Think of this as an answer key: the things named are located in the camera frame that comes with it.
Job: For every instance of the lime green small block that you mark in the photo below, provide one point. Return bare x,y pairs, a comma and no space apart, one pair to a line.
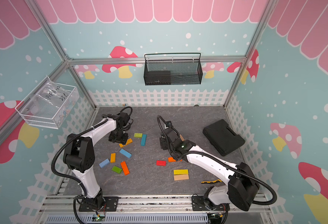
138,135

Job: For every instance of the black wire mesh basket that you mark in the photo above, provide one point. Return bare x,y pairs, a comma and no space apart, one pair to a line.
185,68

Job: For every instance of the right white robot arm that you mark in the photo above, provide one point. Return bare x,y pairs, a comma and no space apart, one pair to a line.
241,188

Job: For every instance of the yellow-orange long block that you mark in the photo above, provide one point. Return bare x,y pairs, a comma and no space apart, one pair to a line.
129,141

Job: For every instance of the black box in basket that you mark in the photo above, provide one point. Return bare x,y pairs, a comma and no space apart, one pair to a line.
157,77

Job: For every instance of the small orange-yellow block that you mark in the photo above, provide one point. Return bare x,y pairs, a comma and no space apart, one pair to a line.
113,158

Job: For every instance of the red block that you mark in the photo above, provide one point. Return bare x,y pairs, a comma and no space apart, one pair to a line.
160,163

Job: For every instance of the clear plastic wall bin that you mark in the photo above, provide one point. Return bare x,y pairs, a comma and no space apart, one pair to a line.
49,105

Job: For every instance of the green circuit board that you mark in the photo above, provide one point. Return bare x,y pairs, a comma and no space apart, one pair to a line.
98,218

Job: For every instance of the blue long block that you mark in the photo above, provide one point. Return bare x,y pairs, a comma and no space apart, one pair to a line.
125,153

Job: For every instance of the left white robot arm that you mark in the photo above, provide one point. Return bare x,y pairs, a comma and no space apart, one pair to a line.
79,155

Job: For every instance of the yellow black pliers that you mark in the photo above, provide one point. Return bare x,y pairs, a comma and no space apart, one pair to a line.
212,182

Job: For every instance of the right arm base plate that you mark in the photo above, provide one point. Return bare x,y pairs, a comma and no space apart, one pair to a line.
199,203

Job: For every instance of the black plastic tool case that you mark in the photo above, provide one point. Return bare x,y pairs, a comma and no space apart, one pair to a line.
223,138

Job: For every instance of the light blue block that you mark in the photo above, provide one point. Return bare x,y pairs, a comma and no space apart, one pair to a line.
104,163

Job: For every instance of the yellow-green flat block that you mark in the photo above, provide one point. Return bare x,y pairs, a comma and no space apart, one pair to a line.
180,172

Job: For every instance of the teal long block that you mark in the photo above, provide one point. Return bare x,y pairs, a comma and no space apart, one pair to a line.
143,140

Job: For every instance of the tan flat block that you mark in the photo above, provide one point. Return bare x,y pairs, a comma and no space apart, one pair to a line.
181,177

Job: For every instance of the orange long block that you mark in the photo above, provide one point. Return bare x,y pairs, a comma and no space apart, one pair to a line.
125,168

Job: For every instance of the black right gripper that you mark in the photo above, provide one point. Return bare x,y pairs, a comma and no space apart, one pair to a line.
162,143

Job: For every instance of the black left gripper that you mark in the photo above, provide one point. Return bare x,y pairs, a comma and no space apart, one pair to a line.
123,140

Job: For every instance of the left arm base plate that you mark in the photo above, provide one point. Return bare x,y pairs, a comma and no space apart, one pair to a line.
106,204

